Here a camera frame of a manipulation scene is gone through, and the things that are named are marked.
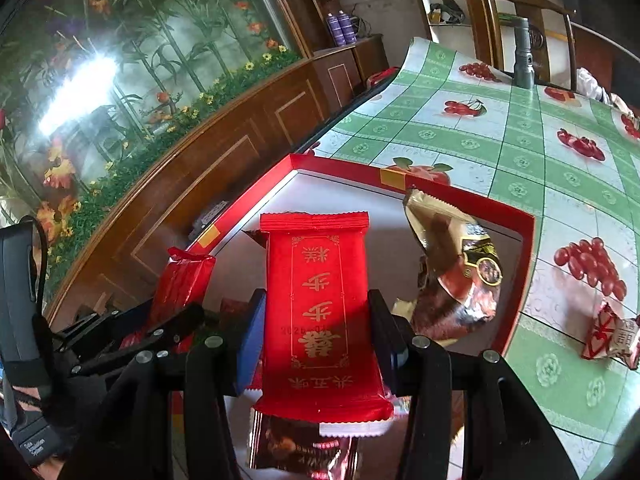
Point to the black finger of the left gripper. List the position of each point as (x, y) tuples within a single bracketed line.
[(150, 334)]

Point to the red white patterned packet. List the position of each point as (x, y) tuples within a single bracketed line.
[(611, 336)]

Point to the pink bear snack packet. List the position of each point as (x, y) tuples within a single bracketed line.
[(367, 429)]

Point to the white plastic bag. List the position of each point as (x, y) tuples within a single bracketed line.
[(588, 86)]

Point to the red shallow tray box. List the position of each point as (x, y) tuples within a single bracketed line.
[(505, 431)]

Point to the flower mural panel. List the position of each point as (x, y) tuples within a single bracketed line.
[(93, 92)]

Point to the dark brown candy packet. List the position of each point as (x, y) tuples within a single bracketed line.
[(298, 447)]

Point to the brown gold snack bag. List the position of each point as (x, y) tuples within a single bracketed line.
[(460, 274)]

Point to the long red snack packet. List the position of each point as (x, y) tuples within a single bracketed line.
[(318, 361)]

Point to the large red snack bar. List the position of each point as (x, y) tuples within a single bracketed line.
[(184, 281)]

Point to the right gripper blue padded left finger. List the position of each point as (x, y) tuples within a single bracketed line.
[(251, 340)]

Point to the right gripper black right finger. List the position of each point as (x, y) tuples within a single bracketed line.
[(390, 336)]

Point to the wooden armchair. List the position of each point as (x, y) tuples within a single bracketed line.
[(532, 10)]

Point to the grey flashlight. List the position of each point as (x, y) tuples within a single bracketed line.
[(523, 70)]

